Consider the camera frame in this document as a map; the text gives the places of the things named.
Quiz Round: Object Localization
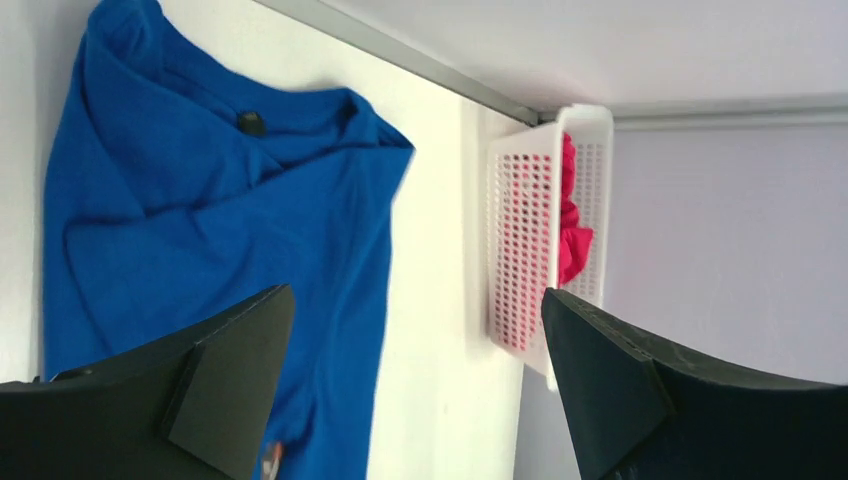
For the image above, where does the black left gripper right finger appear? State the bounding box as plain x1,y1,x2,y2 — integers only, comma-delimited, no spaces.
541,289,847,479

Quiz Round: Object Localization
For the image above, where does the pink t-shirt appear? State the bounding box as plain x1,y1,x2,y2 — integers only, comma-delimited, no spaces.
503,132,595,352

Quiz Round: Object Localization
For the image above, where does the blue panda print t-shirt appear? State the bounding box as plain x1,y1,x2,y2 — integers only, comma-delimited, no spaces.
42,1,415,479

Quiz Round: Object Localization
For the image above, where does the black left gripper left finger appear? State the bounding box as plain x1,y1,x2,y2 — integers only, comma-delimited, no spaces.
1,286,295,479

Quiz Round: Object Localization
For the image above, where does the white plastic laundry basket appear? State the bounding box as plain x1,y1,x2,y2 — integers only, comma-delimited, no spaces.
487,104,614,391

